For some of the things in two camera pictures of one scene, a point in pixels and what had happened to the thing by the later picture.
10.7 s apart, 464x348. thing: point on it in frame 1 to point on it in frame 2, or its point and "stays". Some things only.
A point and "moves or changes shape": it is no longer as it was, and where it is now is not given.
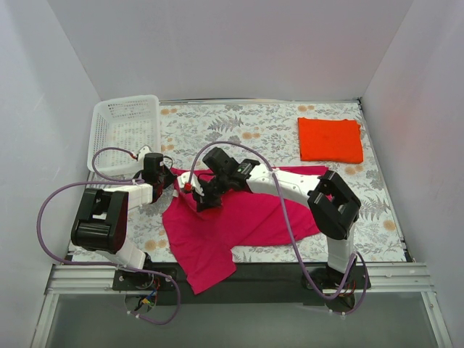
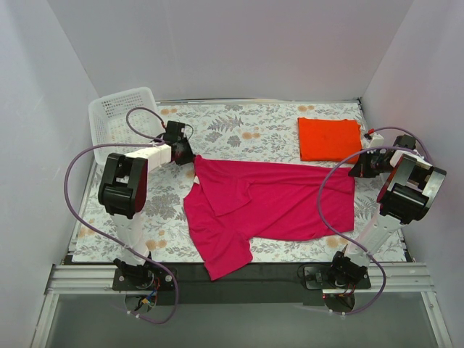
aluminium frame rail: (73, 280) stays
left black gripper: (165, 177) to (185, 152)
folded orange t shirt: (328, 140) stays
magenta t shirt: (257, 214) moves or changes shape
